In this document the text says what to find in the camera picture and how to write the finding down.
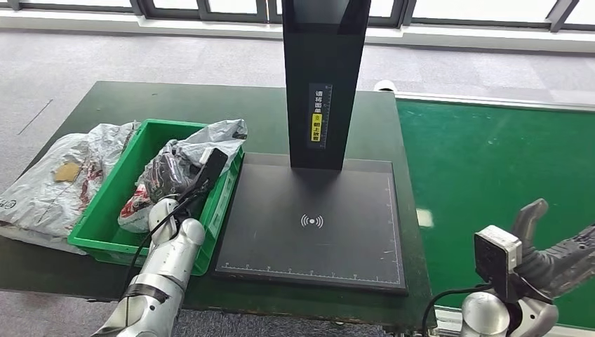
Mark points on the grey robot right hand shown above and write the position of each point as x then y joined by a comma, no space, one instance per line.
562,265

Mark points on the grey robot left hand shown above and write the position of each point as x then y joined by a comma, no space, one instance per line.
172,176

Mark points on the grey white parcel red print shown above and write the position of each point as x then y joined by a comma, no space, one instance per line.
214,139

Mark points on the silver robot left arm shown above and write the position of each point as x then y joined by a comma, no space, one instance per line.
162,274

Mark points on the green conveyor belt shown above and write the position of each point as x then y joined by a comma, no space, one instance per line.
488,163

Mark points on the white parcel bag brown patch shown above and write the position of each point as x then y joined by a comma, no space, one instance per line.
42,200

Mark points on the small white belt patch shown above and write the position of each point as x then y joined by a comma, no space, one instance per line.
425,217

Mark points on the black inbound scanner machine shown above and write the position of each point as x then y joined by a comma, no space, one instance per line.
325,251

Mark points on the dark green table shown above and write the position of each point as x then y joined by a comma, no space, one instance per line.
186,107

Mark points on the green plastic crate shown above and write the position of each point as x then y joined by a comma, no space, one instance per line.
102,218

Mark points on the yellow black ruler label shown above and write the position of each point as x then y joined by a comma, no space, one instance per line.
320,116

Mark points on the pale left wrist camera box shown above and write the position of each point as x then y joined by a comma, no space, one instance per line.
213,169

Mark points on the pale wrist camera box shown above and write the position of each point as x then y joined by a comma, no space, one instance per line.
213,169
495,256

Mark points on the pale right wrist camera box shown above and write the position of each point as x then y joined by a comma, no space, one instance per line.
495,256

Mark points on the silver conveyor frame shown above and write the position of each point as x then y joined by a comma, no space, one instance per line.
488,101

